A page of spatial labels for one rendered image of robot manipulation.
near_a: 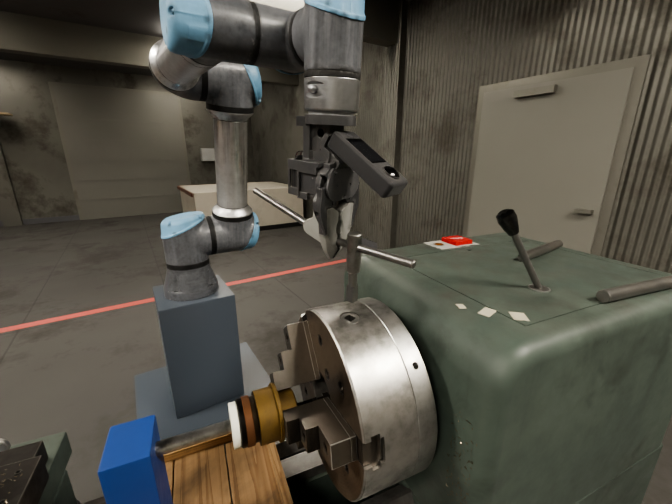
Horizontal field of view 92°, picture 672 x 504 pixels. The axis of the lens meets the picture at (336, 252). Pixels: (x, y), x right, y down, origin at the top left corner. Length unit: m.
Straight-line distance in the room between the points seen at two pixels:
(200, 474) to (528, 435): 0.60
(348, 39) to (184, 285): 0.76
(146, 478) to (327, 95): 0.56
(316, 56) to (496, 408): 0.50
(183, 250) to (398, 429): 0.71
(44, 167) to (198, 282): 8.89
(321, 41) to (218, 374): 0.93
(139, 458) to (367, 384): 0.32
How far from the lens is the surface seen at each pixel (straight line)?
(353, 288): 0.51
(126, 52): 6.73
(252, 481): 0.79
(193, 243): 0.97
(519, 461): 0.63
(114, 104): 9.69
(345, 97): 0.46
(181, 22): 0.50
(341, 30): 0.46
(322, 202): 0.45
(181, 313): 0.99
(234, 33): 0.51
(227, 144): 0.92
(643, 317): 0.73
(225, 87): 0.89
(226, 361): 1.09
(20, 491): 0.75
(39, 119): 9.79
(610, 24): 3.65
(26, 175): 9.85
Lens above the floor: 1.49
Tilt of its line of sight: 17 degrees down
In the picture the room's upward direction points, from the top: straight up
